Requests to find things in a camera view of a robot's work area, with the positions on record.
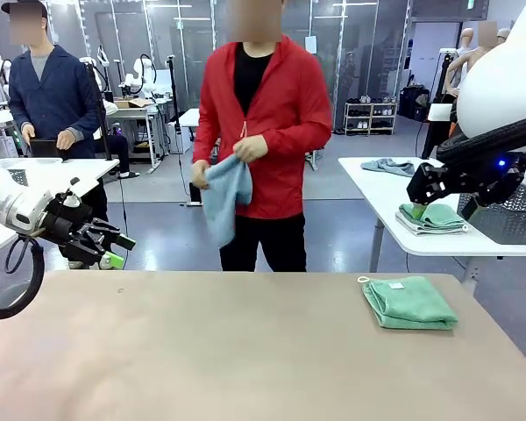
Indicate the red jacket person's left hand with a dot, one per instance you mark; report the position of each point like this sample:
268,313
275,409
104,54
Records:
252,147

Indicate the black tablet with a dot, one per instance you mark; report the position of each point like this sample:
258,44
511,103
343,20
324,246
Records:
44,149

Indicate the grey crumpled towel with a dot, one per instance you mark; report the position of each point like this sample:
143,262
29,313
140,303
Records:
388,166

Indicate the light grey perforated basket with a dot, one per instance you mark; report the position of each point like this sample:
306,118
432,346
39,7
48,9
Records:
17,176

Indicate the person in red jacket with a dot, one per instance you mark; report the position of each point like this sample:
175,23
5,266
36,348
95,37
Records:
280,109

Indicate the black luggage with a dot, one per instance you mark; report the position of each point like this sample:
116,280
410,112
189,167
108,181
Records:
414,103

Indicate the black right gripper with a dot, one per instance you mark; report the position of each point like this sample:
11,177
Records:
462,183

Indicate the wooden shoe rack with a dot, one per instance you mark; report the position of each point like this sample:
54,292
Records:
370,118

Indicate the dark grey plastic basket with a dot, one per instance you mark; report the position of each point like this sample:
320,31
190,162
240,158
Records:
508,223

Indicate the navy man's right hand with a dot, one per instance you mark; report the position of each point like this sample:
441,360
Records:
28,132

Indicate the red jacket person's right hand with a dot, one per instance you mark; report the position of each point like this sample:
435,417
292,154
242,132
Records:
200,173

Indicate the green terry towel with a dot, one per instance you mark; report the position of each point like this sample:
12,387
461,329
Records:
442,217

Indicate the red sleeved right forearm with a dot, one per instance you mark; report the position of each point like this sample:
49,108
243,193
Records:
204,147

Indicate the green towel with white loop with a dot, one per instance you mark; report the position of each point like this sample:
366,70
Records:
412,302

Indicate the bare mannequin with black trousers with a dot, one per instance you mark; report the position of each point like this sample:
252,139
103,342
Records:
482,50

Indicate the black tripod pole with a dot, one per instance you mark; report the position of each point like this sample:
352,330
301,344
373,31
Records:
100,114

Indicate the open cardboard box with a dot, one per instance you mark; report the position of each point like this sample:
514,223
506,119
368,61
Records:
131,104

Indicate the white mannequin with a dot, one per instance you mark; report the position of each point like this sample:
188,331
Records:
467,39

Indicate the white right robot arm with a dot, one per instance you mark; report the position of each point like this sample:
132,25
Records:
499,87

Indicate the light blue towel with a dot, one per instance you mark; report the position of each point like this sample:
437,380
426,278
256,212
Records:
221,206

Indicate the white work table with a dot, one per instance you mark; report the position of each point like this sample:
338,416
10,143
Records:
377,193
92,169

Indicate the white plastic tray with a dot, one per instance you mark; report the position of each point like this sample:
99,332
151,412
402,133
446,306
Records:
26,161

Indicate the black stand pole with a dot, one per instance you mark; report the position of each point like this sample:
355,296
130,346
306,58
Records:
173,96

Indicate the man in navy jacket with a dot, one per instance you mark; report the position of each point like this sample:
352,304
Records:
52,87

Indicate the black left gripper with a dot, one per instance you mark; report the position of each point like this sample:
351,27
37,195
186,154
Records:
63,219

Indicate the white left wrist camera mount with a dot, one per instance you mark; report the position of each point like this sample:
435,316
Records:
72,200

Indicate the navy man's left hand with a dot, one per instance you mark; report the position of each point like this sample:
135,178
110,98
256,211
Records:
64,139

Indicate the red sleeved left forearm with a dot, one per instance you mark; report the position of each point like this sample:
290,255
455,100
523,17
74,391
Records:
298,133

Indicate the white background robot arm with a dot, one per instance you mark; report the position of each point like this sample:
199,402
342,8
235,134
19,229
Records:
2,68
140,74
87,61

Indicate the white computer case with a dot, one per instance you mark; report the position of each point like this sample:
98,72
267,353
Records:
177,138

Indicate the white standing desk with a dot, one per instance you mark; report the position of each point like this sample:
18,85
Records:
188,117

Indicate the grey framed background desk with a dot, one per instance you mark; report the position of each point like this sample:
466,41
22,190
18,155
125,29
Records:
136,113

